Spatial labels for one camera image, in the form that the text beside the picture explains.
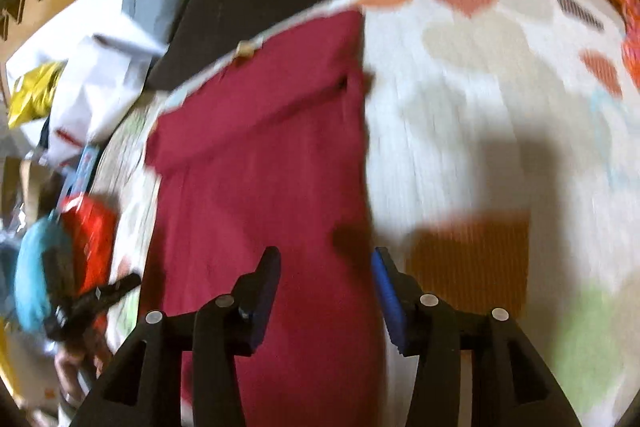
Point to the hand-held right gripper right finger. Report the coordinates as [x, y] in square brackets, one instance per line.
[389, 297]

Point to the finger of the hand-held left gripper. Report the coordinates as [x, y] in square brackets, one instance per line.
[102, 297]

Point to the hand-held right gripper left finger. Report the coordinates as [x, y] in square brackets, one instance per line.
[264, 292]

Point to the maroon garment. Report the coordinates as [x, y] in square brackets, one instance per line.
[260, 167]

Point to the person's left hand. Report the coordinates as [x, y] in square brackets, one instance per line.
[75, 369]

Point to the red packet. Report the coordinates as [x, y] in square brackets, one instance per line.
[92, 232]

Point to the blue printed strip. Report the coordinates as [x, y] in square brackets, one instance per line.
[82, 177]

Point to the heart printed blanket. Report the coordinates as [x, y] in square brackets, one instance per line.
[450, 132]

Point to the yellow packet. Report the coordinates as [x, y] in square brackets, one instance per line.
[32, 94]

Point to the white plastic bag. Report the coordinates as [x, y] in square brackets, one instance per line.
[100, 82]

